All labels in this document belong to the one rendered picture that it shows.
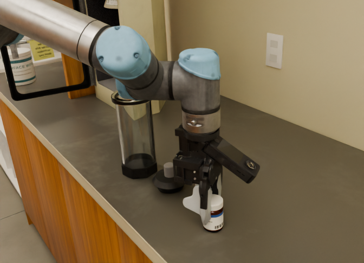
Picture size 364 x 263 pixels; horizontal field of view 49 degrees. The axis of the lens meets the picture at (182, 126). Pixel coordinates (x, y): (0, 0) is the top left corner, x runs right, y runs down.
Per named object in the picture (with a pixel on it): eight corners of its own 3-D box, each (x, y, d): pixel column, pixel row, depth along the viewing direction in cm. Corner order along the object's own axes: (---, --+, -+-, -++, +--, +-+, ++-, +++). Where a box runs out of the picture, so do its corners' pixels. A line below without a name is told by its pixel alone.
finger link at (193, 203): (184, 219, 88) (187, 179, 86) (210, 225, 86) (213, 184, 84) (179, 225, 85) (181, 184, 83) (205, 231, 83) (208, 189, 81)
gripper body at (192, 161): (188, 167, 90) (186, 117, 85) (225, 173, 87) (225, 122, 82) (173, 184, 84) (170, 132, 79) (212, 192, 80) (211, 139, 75)
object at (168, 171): (195, 184, 105) (194, 162, 102) (172, 201, 98) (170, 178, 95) (169, 173, 110) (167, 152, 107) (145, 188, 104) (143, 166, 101)
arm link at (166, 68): (109, 47, 72) (169, 47, 70) (128, 66, 83) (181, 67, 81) (105, 90, 71) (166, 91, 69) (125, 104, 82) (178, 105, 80)
